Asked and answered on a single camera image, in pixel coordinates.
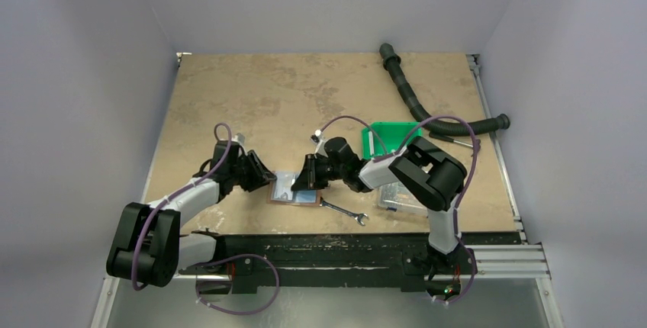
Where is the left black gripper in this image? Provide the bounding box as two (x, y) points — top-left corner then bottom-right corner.
(230, 151), (275, 192)

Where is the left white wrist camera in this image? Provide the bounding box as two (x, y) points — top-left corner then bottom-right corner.
(232, 133), (246, 153)

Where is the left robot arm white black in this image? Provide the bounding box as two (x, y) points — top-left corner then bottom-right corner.
(106, 140), (276, 290)

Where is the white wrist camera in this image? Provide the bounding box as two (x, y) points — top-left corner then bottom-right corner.
(310, 129), (326, 156)
(232, 133), (246, 153)

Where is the brown leather card holder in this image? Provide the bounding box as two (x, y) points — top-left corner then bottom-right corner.
(268, 171), (321, 206)

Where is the green plastic bin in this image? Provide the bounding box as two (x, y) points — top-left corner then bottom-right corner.
(361, 122), (417, 159)

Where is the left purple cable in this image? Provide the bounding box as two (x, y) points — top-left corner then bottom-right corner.
(130, 122), (281, 317)

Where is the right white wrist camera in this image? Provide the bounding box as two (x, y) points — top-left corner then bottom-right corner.
(310, 129), (326, 156)

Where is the black corrugated hose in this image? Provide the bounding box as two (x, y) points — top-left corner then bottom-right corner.
(378, 42), (511, 137)

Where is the silver open-end wrench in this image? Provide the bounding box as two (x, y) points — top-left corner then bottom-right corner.
(320, 199), (369, 227)

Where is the clear plastic screw box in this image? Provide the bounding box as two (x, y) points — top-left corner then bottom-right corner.
(377, 182), (428, 217)

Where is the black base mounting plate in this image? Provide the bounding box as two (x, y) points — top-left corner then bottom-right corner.
(176, 233), (522, 297)

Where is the small hammer black handle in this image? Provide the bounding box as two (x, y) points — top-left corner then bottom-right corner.
(429, 132), (481, 153)

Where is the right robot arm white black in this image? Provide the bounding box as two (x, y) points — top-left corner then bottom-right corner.
(291, 137), (468, 275)

